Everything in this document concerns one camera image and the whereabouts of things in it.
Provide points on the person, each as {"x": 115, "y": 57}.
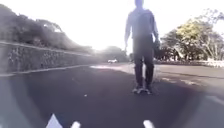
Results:
{"x": 142, "y": 30}

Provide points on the row of trees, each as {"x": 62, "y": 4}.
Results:
{"x": 193, "y": 38}

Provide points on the low stone wall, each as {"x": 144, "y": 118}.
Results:
{"x": 200, "y": 63}

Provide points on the grey stone wall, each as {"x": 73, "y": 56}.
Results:
{"x": 30, "y": 58}

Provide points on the white car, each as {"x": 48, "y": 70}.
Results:
{"x": 112, "y": 61}

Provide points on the robot's own part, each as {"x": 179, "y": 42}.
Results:
{"x": 75, "y": 125}
{"x": 148, "y": 124}

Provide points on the wooded hillside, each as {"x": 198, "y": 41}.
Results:
{"x": 30, "y": 31}

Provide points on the grey asphalt road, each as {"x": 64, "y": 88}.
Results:
{"x": 100, "y": 100}

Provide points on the clump of trees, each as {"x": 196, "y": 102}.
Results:
{"x": 113, "y": 53}

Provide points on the pale concrete kerb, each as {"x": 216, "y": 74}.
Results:
{"x": 43, "y": 69}

